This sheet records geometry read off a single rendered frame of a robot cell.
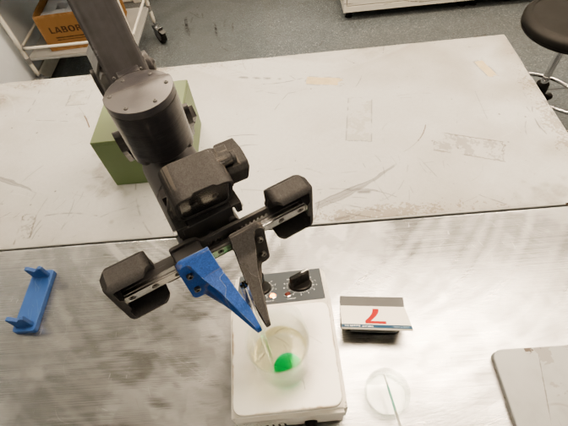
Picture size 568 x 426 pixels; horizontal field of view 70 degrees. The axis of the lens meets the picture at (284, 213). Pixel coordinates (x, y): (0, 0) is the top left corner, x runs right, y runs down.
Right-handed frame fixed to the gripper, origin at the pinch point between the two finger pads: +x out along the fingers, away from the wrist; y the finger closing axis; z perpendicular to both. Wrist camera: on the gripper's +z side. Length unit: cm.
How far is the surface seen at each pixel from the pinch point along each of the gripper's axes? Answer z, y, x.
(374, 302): -25.6, 17.1, -0.9
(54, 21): -77, -11, -230
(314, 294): -19.9, 9.2, -4.3
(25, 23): -86, -27, -261
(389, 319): -23.2, 16.3, 2.7
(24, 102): -26, -20, -81
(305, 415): -19.5, 0.5, 7.4
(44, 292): -25.1, -24.7, -28.7
